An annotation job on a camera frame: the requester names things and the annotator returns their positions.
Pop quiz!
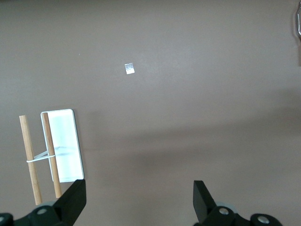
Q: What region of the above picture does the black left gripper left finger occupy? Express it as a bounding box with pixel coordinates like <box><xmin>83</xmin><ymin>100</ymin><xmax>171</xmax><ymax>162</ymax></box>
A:
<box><xmin>0</xmin><ymin>178</ymin><xmax>87</xmax><ymax>226</ymax></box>

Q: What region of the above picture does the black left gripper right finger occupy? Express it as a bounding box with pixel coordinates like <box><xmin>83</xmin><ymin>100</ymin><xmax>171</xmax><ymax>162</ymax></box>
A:
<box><xmin>193</xmin><ymin>180</ymin><xmax>283</xmax><ymax>226</ymax></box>

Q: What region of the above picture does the wooden chopsticks pair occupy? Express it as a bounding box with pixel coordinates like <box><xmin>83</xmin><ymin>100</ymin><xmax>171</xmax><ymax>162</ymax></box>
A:
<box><xmin>19</xmin><ymin>114</ymin><xmax>43</xmax><ymax>206</ymax></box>
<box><xmin>41</xmin><ymin>112</ymin><xmax>63</xmax><ymax>199</ymax></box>

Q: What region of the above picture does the white rack base tray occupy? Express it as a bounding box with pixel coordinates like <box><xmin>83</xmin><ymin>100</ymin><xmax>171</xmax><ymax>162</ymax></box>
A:
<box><xmin>40</xmin><ymin>108</ymin><xmax>85</xmax><ymax>183</ymax></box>

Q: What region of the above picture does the white wire rack bracket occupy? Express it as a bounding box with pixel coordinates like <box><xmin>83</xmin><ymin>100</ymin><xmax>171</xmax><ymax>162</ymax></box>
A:
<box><xmin>26</xmin><ymin>150</ymin><xmax>56</xmax><ymax>163</ymax></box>

